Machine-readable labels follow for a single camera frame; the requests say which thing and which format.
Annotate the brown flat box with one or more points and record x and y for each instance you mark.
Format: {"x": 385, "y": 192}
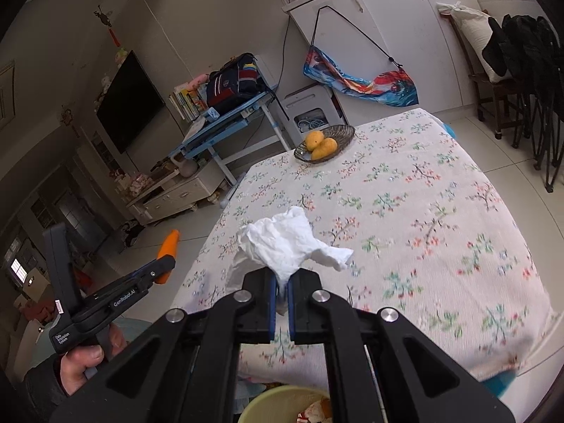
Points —
{"x": 163, "y": 171}

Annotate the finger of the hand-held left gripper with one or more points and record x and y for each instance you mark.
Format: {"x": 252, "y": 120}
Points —
{"x": 154, "y": 271}

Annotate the dark striped backpack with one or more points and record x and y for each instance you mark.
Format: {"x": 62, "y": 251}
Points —
{"x": 233, "y": 83}

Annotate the pink plush toy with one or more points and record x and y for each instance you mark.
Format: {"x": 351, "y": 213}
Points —
{"x": 198, "y": 81}

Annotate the small blue box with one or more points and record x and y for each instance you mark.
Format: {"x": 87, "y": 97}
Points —
{"x": 213, "y": 114}

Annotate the red and white wrapper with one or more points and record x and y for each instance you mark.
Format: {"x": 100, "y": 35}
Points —
{"x": 308, "y": 415}

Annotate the black jacket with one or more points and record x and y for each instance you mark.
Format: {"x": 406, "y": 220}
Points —
{"x": 528, "y": 44}

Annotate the black folding chair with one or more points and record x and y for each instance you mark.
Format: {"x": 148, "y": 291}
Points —
{"x": 546, "y": 123}

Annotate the woven fruit plate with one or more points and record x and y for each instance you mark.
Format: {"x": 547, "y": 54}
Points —
{"x": 341, "y": 134}

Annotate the red knot wall ornament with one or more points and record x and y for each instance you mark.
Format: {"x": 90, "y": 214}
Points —
{"x": 105, "y": 16}
{"x": 68, "y": 116}

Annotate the black wall television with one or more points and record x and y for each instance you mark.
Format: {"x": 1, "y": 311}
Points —
{"x": 132, "y": 101}

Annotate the person's left hand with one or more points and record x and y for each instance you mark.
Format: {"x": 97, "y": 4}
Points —
{"x": 79, "y": 361}

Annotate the yellow mango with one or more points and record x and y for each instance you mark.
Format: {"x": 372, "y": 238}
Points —
{"x": 313, "y": 139}
{"x": 325, "y": 149}

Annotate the white cabinet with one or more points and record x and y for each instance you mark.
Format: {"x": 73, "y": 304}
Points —
{"x": 396, "y": 22}

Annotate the person's left forearm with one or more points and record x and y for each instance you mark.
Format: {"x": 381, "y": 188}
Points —
{"x": 42, "y": 392}

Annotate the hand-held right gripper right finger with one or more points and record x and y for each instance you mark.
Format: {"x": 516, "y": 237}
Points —
{"x": 292, "y": 313}

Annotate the yellow plastic basin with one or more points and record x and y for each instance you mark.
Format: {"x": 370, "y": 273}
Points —
{"x": 273, "y": 405}

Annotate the white air purifier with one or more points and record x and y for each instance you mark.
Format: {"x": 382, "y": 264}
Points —
{"x": 308, "y": 101}

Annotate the brown wooden chair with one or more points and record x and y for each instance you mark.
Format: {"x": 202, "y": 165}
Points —
{"x": 493, "y": 97}

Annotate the blue study desk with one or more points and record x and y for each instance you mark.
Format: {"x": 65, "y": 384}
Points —
{"x": 229, "y": 134}

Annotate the small plush toy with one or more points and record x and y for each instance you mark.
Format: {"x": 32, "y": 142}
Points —
{"x": 103, "y": 83}
{"x": 121, "y": 57}

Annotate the floral tablecloth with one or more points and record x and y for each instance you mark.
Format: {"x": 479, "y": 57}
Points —
{"x": 418, "y": 211}

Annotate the pink kettlebell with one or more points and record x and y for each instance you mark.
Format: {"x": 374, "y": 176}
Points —
{"x": 188, "y": 167}

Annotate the white pillow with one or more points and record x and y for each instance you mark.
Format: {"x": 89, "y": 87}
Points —
{"x": 471, "y": 35}

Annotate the white tissue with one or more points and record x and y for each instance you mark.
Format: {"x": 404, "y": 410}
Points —
{"x": 282, "y": 246}

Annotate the small dark object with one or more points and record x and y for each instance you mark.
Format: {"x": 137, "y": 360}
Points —
{"x": 132, "y": 233}

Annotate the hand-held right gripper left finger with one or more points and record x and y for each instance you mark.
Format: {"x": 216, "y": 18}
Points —
{"x": 272, "y": 313}

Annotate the cream television stand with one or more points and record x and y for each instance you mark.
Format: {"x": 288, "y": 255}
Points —
{"x": 176, "y": 198}

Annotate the pink stuffed item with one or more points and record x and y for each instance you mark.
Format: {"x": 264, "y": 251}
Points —
{"x": 139, "y": 183}

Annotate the row of books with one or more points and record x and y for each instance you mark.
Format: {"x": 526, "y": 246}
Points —
{"x": 187, "y": 103}

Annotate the white papers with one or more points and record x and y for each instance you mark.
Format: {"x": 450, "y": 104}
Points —
{"x": 200, "y": 125}

